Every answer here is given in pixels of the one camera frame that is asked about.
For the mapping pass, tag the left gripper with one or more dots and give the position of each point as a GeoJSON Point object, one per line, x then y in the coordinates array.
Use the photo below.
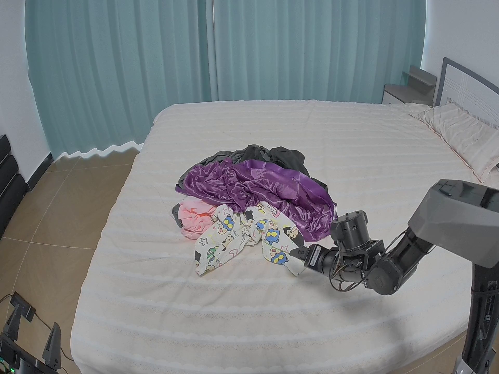
{"type": "Point", "coordinates": [19, 359]}

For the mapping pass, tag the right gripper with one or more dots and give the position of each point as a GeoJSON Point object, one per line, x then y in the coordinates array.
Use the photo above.
{"type": "Point", "coordinates": [320, 259]}

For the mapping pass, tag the white printed pyjama top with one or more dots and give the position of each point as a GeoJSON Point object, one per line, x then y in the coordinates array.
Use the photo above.
{"type": "Point", "coordinates": [226, 240]}

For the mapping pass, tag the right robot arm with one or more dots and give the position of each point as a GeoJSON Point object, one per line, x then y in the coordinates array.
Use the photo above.
{"type": "Point", "coordinates": [448, 212]}

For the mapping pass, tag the bed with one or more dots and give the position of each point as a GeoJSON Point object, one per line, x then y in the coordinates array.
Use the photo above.
{"type": "Point", "coordinates": [241, 318]}

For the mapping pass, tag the purple satin garment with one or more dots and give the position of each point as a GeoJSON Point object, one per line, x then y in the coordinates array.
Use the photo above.
{"type": "Point", "coordinates": [257, 187]}

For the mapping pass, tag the dark grey garment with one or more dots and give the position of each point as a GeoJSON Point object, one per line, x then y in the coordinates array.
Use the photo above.
{"type": "Point", "coordinates": [282, 156]}

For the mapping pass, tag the pink garment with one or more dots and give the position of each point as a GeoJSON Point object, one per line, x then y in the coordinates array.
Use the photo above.
{"type": "Point", "coordinates": [195, 214]}

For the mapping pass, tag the black chest of drawers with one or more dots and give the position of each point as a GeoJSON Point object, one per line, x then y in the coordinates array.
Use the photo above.
{"type": "Point", "coordinates": [9, 177]}

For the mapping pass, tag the grey white bedside table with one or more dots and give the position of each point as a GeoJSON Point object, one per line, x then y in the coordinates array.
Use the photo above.
{"type": "Point", "coordinates": [409, 92]}

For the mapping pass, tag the cream pillow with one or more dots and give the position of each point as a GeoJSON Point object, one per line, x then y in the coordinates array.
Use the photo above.
{"type": "Point", "coordinates": [464, 138]}

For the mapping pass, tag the blue-green curtain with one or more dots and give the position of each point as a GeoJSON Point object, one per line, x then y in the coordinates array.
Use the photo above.
{"type": "Point", "coordinates": [117, 60]}
{"type": "Point", "coordinates": [312, 37]}

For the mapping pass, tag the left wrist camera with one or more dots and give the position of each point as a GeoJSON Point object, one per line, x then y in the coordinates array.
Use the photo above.
{"type": "Point", "coordinates": [24, 306]}

